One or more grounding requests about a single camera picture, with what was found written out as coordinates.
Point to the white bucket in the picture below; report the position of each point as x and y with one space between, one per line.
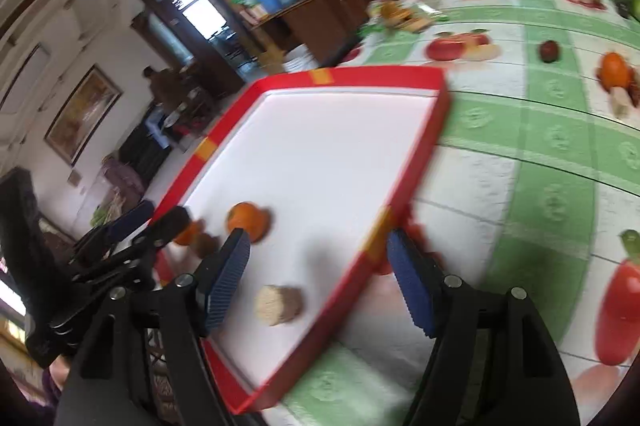
300 58

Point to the orange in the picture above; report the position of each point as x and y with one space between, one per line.
187 233
247 221
614 71

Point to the red tray with white inside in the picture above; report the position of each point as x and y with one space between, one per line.
325 156

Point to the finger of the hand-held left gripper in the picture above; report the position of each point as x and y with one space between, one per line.
131 216
167 228

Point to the dark sofa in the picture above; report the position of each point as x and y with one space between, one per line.
145 151

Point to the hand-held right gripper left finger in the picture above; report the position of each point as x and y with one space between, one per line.
226 276

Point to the brown kiwi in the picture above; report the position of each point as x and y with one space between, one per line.
206 245

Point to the dark red date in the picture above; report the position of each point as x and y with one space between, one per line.
548 51

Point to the framed wall painting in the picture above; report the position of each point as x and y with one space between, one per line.
82 113

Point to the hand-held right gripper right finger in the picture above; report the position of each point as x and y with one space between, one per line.
410 286

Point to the dark avocado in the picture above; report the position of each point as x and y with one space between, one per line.
622 9

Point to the clear snack packet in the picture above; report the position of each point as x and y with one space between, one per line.
402 16

